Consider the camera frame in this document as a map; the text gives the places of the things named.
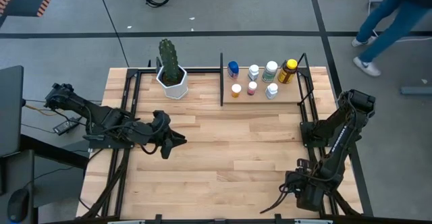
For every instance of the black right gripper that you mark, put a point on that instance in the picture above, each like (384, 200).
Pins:
(308, 193)

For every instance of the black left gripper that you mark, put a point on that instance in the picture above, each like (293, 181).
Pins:
(160, 126)

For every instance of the amber pill vial white cap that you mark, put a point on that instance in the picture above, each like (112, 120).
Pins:
(236, 90)

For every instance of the blue bottle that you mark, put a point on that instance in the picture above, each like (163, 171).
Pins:
(233, 69)

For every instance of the pink bottle white cap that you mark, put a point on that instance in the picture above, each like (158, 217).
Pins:
(252, 88)

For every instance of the white melatonin bottle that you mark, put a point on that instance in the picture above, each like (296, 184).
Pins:
(253, 72)
(271, 90)

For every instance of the green-label supplement jar white lid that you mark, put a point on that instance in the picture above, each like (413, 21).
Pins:
(270, 71)

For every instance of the brown bottle yellow cap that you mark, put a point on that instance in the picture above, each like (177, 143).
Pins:
(287, 71)

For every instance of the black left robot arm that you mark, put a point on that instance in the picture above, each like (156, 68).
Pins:
(108, 117)

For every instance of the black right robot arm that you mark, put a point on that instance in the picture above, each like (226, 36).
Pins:
(337, 139)

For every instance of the wooden shelf board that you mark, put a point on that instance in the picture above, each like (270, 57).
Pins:
(290, 94)

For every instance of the white planter pot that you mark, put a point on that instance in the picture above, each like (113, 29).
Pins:
(175, 90)

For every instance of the green cactus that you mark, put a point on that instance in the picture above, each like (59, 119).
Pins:
(168, 58)

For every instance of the black power adapter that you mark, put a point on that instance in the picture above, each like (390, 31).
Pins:
(65, 126)

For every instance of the black computer mouse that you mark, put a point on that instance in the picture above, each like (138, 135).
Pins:
(18, 205)

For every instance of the dark grey side panel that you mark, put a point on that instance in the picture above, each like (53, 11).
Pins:
(10, 109)

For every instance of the grey floor bar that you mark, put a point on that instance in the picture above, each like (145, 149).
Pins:
(416, 90)

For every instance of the person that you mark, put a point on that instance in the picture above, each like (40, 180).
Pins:
(398, 21)

